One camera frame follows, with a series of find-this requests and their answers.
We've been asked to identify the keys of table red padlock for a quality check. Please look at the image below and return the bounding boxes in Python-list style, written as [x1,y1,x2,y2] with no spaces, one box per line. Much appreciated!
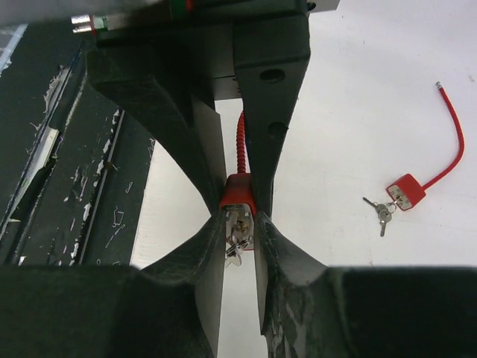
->
[362,197,397,237]

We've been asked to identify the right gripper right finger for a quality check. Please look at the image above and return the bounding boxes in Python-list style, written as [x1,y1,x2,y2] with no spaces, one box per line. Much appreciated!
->
[254,213,476,357]

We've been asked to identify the small silver key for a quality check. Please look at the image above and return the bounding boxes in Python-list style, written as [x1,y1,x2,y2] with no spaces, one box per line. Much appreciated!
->
[224,220,250,268]

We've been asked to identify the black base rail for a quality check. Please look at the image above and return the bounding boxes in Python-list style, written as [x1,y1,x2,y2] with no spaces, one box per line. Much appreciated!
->
[1,22,154,266]

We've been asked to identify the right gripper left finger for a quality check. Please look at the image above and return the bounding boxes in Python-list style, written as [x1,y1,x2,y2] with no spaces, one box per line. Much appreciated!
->
[1,214,226,357]

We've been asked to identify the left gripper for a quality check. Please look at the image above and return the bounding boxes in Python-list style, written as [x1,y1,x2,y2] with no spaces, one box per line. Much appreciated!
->
[86,1,310,215]

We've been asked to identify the small red cable padlock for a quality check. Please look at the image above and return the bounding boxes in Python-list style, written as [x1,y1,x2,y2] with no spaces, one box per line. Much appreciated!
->
[219,111,257,254]

